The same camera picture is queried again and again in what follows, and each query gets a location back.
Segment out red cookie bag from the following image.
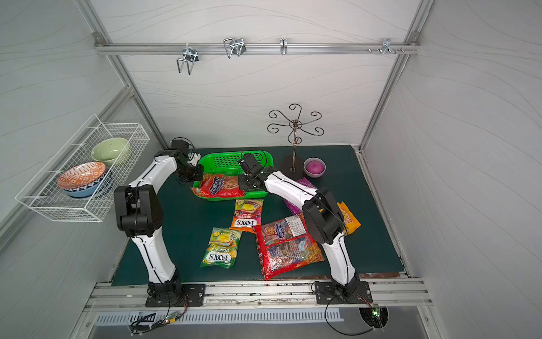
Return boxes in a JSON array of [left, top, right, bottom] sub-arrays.
[[191, 173, 245, 199]]

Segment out green plastic basket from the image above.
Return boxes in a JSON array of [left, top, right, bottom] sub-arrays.
[[192, 151, 274, 201]]

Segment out orange Fox's candy bag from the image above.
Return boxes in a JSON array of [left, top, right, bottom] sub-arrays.
[[230, 199, 264, 234]]

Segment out green Fox's candy bag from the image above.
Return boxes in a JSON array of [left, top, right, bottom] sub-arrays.
[[200, 227, 242, 269]]

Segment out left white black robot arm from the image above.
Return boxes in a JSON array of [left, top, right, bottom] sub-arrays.
[[114, 137, 204, 305]]

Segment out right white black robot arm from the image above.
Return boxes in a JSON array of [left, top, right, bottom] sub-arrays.
[[239, 153, 359, 300]]

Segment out purple snack bag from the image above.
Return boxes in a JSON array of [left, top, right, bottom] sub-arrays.
[[284, 177, 318, 216]]

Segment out black metal mug tree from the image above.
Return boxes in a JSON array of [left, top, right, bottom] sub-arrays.
[[267, 103, 325, 181]]

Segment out dark green table mat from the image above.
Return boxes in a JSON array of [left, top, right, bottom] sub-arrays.
[[112, 145, 405, 287]]

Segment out purple small bowl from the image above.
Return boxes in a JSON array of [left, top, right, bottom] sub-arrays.
[[303, 158, 327, 178]]

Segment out large red candy bag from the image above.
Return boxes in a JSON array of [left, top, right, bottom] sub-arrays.
[[254, 214, 325, 281]]

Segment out light green bowl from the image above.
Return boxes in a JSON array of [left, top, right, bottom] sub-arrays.
[[90, 137, 132, 168]]

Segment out orange patterned bowl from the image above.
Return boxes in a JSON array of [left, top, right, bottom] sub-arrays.
[[56, 162, 107, 189]]

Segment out blue bowl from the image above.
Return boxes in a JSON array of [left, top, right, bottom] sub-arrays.
[[62, 175, 112, 199]]

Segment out yellow orange snack bag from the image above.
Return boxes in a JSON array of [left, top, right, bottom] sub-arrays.
[[337, 202, 361, 234]]

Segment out metal double hook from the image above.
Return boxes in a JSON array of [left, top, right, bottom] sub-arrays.
[[176, 46, 199, 75]]

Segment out metal loop hook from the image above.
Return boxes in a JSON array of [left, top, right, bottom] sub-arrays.
[[223, 38, 246, 59]]

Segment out small metal hook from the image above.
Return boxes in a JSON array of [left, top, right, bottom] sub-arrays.
[[279, 38, 288, 55]]

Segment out white perforated vent strip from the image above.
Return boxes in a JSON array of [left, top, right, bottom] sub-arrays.
[[95, 307, 344, 326]]

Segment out white wire wall basket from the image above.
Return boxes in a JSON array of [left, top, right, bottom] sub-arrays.
[[16, 115, 150, 223]]

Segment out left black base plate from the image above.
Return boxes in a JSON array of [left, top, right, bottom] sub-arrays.
[[145, 282, 206, 308]]

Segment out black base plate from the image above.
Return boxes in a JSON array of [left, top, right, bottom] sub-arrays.
[[145, 282, 206, 308], [311, 279, 373, 305]]

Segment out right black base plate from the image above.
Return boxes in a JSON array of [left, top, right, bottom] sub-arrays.
[[311, 279, 373, 305]]

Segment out aluminium wall rail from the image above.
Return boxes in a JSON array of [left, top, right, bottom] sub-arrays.
[[95, 42, 421, 56]]

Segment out left cable bundle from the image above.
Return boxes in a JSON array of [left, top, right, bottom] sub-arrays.
[[128, 292, 191, 336]]

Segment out aluminium front frame rail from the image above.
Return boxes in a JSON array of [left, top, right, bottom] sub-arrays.
[[83, 278, 433, 312]]

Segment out right black cable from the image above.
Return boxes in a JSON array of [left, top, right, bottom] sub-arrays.
[[323, 296, 390, 336]]

